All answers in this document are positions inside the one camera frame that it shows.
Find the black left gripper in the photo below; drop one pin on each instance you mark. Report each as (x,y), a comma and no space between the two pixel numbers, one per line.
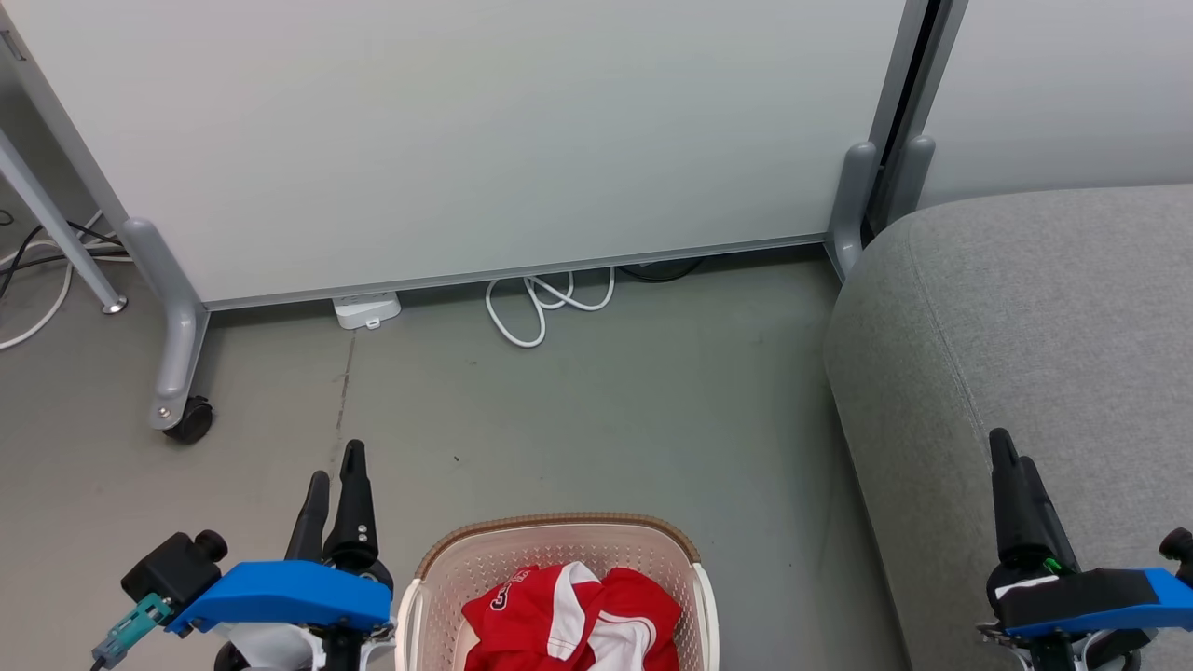
(368,573)

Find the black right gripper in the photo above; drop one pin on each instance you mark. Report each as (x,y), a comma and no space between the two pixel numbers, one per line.
(1025,576)

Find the red white sports jersey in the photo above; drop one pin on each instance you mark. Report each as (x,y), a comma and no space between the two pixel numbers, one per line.
(634,606)

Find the grey fabric sofa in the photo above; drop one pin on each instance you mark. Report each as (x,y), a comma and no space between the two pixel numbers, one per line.
(1044,335)

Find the black caster wheel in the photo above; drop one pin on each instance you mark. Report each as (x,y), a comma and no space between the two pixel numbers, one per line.
(192,420)

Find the cream perforated laundry basket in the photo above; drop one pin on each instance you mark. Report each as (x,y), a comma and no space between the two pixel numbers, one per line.
(522,550)

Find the white power strip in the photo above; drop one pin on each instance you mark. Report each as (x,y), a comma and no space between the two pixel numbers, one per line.
(366,308)

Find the grey metal table leg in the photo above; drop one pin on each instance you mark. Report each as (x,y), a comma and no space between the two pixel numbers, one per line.
(56,224)

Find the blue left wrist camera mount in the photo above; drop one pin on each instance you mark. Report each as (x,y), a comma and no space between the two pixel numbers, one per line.
(289,592)

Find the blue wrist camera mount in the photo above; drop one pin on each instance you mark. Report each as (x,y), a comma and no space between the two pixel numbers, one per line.
(1100,601)
(289,592)

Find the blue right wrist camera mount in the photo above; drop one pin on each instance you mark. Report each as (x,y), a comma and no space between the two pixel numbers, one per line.
(1100,601)

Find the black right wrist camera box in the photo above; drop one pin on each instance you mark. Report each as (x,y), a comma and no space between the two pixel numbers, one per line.
(1178,550)

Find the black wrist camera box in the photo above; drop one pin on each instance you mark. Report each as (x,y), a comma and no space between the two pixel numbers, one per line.
(172,567)
(1178,550)

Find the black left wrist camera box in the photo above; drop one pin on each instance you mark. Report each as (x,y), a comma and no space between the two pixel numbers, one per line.
(172,567)

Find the teal left camera connector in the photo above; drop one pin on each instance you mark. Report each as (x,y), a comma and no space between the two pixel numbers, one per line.
(130,629)

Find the white partition panel grey frame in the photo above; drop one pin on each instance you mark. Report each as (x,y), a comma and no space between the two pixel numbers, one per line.
(1062,93)
(466,140)

